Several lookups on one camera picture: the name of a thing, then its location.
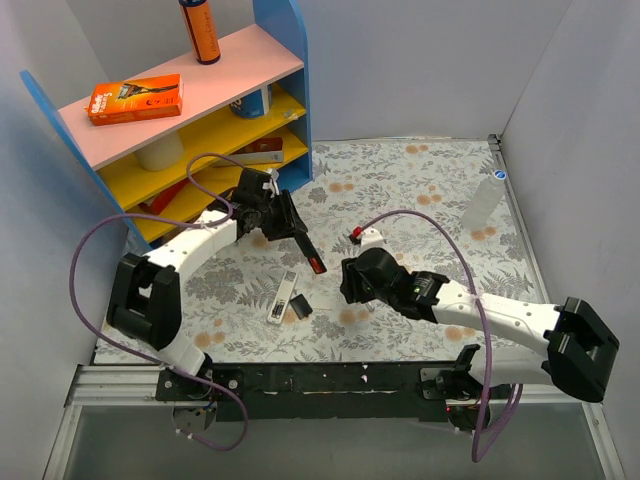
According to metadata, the black remote control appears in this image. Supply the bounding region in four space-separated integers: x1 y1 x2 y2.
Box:
294 233 327 275

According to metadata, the white battery cover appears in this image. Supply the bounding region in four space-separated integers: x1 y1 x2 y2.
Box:
310 299 334 311

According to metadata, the black battery cover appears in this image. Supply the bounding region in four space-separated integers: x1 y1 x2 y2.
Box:
289 294 313 320

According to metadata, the white remote control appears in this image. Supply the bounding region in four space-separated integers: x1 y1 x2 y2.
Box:
266 270 298 325

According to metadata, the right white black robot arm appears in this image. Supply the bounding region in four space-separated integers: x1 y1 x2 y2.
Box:
340 248 620 403

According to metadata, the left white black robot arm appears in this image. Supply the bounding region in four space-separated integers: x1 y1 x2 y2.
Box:
106 169 326 400

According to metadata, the red white flat box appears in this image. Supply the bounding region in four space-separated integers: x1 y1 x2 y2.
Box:
229 137 284 165

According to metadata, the floral table mat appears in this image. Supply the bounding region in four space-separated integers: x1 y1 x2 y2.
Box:
93 140 557 364

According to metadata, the blue white can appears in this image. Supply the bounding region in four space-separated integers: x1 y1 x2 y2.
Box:
229 85 273 119

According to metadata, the red box lower shelf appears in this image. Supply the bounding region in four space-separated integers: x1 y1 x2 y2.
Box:
138 179 189 215

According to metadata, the blue pink yellow shelf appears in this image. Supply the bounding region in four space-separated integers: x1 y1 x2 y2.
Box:
19 0 314 270

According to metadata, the white paper roll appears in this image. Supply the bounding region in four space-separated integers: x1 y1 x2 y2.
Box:
134 132 184 172

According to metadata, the clear plastic bottle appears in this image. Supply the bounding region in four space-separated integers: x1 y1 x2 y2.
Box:
461 170 507 231

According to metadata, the orange razor box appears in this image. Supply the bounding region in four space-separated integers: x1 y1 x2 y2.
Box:
85 74 183 126

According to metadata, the orange cylindrical bottle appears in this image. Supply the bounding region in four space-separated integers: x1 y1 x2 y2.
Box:
179 0 221 65

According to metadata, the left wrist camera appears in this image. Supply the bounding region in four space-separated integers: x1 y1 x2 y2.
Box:
263 169 280 197

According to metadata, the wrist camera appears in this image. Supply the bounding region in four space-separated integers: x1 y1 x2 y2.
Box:
349 227 385 251
263 169 280 197

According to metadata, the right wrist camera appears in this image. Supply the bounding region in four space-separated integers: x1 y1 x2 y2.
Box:
349 227 385 251

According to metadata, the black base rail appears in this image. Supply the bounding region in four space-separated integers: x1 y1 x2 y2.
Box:
155 361 482 422

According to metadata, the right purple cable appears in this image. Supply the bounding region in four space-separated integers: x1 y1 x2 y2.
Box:
362 209 524 464

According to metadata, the purple cable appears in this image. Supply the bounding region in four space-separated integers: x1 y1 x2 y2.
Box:
362 209 524 464
68 153 250 453

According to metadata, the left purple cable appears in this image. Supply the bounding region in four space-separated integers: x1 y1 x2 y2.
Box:
68 153 250 453

